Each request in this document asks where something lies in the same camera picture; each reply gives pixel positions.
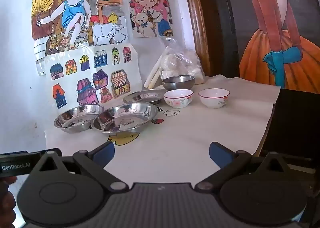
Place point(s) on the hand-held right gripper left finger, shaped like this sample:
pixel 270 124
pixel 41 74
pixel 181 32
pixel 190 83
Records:
pixel 106 151

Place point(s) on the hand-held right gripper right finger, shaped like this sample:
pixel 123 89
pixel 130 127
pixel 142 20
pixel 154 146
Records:
pixel 217 153

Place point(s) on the large steel bowl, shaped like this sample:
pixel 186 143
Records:
pixel 125 116

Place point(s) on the stainless steel plate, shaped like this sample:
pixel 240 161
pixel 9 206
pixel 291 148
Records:
pixel 143 96
pixel 75 118

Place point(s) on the white red-rimmed ceramic bowl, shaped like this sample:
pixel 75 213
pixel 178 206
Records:
pixel 213 98

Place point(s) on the white floral ceramic bowl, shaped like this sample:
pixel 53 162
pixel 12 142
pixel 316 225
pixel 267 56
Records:
pixel 178 99

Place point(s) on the stainless steel bowl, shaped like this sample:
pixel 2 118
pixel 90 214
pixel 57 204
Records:
pixel 178 83

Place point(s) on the person's left hand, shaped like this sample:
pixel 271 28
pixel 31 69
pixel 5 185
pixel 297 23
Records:
pixel 7 203

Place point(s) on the white printed table cloth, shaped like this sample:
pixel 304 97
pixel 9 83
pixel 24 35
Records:
pixel 187 130

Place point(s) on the coloured houses drawing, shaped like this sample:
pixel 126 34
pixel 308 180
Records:
pixel 75 78

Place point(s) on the black box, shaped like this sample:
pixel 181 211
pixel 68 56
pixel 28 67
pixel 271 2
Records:
pixel 295 123

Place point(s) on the white stick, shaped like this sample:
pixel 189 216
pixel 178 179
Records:
pixel 151 75
pixel 156 79

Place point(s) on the clear plastic bag of white lumps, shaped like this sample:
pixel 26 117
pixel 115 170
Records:
pixel 181 62

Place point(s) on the painting of orange dress figure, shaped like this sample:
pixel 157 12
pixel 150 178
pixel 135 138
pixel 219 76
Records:
pixel 275 43

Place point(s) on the child with fan drawing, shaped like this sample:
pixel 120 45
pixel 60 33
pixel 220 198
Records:
pixel 72 13

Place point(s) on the girl with teddy bear drawing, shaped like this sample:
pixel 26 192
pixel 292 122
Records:
pixel 150 5

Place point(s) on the brown wooden frame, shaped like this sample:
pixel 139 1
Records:
pixel 197 23

